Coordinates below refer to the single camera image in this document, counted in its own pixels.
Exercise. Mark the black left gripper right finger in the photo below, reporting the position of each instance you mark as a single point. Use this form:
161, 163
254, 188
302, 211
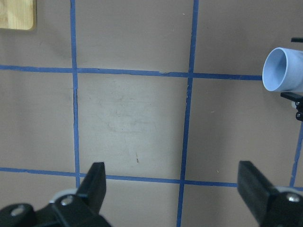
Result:
257, 192

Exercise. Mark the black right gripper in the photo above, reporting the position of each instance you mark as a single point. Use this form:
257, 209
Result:
297, 103

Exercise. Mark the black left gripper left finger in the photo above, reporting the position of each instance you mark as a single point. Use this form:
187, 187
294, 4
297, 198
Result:
93, 188

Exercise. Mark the light blue cup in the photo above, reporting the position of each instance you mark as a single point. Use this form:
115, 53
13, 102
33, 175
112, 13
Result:
283, 70

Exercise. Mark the wooden cup rack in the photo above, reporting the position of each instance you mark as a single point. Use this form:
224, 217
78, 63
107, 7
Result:
18, 14

